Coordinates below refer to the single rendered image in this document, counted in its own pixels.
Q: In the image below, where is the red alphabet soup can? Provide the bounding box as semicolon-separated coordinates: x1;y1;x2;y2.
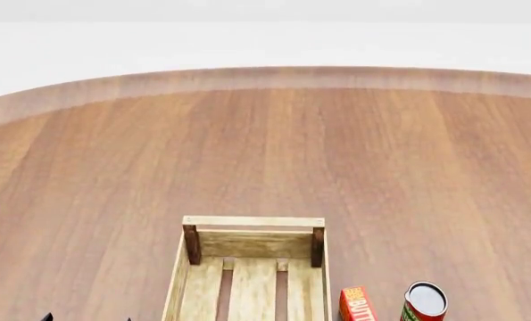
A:
399;281;449;321

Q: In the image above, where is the light wooden slatted crate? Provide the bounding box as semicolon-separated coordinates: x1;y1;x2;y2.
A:
161;215;333;321

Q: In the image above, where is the red butter box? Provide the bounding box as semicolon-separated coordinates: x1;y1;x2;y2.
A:
339;285;379;321

